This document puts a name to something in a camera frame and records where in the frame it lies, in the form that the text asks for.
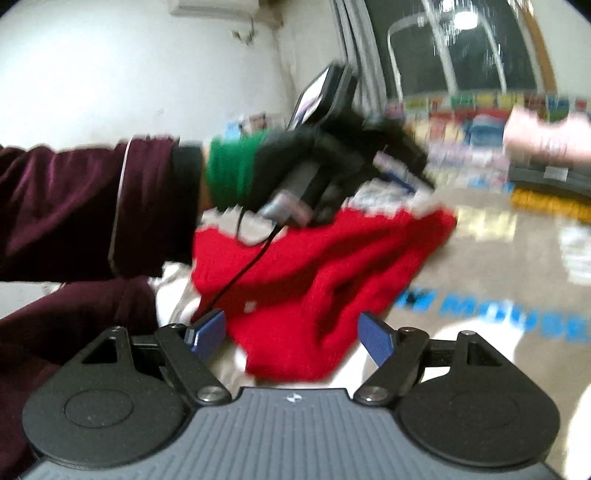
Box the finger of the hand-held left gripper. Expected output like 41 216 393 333
365 115 438 192

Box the white air conditioner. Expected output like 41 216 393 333
167 0 262 19

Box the grey curtain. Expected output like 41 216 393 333
330 0 391 107

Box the window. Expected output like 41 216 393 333
365 0 557 100

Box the yellow knit sweater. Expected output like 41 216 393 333
512 188 591 222

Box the blue duvet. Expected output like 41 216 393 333
462 113 509 145

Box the air conditioner power cable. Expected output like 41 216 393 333
231 16 260 45

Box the black striped garment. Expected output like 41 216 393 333
508 164 591 199

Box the person's left hand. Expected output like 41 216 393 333
203 122 372 213

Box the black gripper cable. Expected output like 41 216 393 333
202 208 283 315

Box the cartoon printed blanket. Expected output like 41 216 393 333
154 185 591 480

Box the pink printed sweatshirt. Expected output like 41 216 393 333
502 107 591 169

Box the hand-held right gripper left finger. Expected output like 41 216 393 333
78 308 233 407

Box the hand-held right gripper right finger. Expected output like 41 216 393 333
353 311 509 407

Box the white arched tube frame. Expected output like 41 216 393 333
387 9 509 99

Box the red knit sweater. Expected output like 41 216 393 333
191 205 458 381

